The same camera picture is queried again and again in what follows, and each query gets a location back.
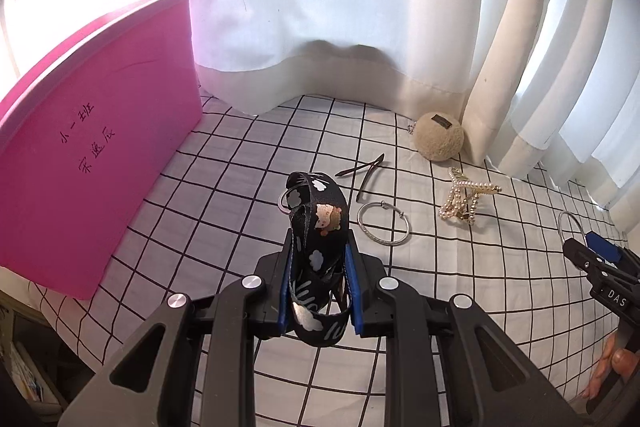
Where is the black cartoon lanyard strap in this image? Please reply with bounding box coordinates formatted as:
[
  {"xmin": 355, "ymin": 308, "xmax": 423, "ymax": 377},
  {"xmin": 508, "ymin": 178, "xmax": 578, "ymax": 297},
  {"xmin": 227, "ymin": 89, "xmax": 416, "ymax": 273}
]
[{"xmin": 278, "ymin": 171, "xmax": 353, "ymax": 348}]

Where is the person's hand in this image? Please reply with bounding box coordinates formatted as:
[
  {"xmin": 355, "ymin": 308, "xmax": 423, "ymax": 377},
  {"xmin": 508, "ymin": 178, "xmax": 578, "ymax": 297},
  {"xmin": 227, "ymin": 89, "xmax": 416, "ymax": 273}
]
[{"xmin": 580, "ymin": 333, "xmax": 639, "ymax": 400}]

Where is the white black grid bedsheet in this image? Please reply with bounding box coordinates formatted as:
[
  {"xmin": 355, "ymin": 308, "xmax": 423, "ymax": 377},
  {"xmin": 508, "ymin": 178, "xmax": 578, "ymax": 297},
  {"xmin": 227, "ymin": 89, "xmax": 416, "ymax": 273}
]
[{"xmin": 40, "ymin": 95, "xmax": 638, "ymax": 426}]

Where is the pearl gold hair claw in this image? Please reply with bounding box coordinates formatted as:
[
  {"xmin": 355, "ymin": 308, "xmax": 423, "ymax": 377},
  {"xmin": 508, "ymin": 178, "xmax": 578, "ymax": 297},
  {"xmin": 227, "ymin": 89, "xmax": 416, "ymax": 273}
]
[{"xmin": 439, "ymin": 167, "xmax": 502, "ymax": 225}]

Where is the black hair clip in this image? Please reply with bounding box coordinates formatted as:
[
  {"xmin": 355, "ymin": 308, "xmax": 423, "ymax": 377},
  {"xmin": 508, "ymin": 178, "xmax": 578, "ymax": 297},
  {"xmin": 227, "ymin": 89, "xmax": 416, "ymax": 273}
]
[{"xmin": 334, "ymin": 152, "xmax": 386, "ymax": 204}]

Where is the white curtain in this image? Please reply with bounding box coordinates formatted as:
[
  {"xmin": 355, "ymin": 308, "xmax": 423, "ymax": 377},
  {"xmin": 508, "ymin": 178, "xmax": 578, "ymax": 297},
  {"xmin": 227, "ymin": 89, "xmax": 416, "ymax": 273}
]
[{"xmin": 1, "ymin": 0, "xmax": 639, "ymax": 230}]

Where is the pink plastic basin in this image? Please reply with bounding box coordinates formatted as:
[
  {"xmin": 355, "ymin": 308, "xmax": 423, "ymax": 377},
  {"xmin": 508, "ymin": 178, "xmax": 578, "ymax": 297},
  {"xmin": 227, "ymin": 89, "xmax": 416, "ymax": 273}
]
[{"xmin": 1, "ymin": 0, "xmax": 202, "ymax": 300}]

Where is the thin silver hoop ring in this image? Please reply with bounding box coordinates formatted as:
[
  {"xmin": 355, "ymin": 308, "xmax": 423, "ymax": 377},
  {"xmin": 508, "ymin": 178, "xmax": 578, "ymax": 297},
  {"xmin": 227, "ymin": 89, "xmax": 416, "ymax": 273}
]
[{"xmin": 556, "ymin": 209, "xmax": 587, "ymax": 239}]

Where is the silver bangle bracelet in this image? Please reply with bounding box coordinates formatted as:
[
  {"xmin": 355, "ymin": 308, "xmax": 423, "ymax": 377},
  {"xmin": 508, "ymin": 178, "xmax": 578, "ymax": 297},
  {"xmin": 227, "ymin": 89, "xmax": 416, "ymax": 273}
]
[{"xmin": 356, "ymin": 199, "xmax": 414, "ymax": 249}]

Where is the beige plush ball keychain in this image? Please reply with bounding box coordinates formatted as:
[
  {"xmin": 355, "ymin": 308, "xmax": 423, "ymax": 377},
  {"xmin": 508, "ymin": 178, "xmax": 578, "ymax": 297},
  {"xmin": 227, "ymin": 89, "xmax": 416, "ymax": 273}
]
[{"xmin": 411, "ymin": 112, "xmax": 465, "ymax": 162}]

